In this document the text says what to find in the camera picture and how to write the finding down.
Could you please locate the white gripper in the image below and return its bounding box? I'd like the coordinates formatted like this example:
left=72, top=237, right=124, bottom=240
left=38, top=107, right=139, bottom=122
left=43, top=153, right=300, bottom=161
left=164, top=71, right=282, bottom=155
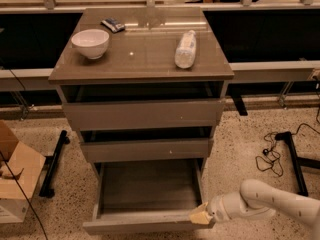
left=189, top=192, right=276, bottom=225

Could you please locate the black table leg behind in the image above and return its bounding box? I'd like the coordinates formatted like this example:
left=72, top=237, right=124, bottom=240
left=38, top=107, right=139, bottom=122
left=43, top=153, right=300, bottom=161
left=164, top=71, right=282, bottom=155
left=231, top=93, right=248, bottom=116

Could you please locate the white ceramic bowl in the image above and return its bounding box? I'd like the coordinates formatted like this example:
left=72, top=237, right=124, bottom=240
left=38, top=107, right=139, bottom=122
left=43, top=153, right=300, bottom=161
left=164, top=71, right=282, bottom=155
left=71, top=29, right=110, bottom=59

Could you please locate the tangled black floor cable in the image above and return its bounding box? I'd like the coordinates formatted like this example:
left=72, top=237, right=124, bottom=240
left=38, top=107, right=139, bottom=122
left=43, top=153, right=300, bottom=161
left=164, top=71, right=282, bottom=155
left=255, top=122, right=320, bottom=178

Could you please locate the grey top drawer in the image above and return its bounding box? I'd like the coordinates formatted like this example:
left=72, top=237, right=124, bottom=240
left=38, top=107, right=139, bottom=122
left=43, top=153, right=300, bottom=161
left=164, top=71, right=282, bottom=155
left=63, top=98, right=225, bottom=131

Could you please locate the black left stand leg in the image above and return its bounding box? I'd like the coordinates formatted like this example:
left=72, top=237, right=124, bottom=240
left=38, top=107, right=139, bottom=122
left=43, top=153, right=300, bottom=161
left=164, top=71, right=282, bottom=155
left=39, top=130, right=70, bottom=198

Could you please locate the clear plastic water bottle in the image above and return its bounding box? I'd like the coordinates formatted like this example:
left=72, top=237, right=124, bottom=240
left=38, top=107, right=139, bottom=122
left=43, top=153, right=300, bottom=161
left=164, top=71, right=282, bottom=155
left=175, top=30, right=197, bottom=69

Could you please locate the grey bottom drawer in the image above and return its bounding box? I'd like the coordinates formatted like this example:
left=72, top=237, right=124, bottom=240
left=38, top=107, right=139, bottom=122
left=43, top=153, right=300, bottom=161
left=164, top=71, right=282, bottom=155
left=83, top=159, right=205, bottom=235

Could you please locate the grey drawer cabinet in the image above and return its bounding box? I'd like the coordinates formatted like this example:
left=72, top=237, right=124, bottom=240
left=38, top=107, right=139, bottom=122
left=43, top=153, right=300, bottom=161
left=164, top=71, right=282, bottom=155
left=48, top=6, right=235, bottom=172

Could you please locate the grey drawer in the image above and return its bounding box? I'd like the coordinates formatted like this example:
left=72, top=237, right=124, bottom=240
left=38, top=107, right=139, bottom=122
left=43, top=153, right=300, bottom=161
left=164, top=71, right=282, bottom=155
left=83, top=159, right=205, bottom=235
left=63, top=98, right=225, bottom=131
left=81, top=126, right=212, bottom=163

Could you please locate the grey middle drawer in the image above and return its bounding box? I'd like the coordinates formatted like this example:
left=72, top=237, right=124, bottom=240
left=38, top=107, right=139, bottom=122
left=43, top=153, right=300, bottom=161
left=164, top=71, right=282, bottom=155
left=81, top=126, right=212, bottom=163

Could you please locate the open cardboard box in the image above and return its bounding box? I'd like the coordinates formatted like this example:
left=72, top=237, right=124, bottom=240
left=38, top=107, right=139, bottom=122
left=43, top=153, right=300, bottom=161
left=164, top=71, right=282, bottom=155
left=0, top=121, right=45, bottom=224

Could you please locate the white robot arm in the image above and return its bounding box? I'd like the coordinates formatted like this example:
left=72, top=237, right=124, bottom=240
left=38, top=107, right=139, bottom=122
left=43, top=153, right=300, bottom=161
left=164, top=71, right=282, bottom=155
left=189, top=179, right=320, bottom=240

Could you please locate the black cable over box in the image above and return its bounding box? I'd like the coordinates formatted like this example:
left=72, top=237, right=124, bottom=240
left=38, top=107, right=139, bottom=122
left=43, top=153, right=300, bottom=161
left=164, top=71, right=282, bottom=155
left=0, top=58, right=50, bottom=240

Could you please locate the black stand leg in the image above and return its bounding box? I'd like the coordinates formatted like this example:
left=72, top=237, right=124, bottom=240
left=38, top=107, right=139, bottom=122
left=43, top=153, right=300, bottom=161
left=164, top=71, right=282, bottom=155
left=275, top=132, right=320, bottom=197
left=39, top=130, right=70, bottom=198

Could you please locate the black right stand leg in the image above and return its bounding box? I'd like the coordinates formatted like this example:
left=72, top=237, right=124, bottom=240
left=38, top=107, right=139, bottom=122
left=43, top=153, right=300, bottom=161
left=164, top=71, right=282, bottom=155
left=275, top=132, right=320, bottom=197

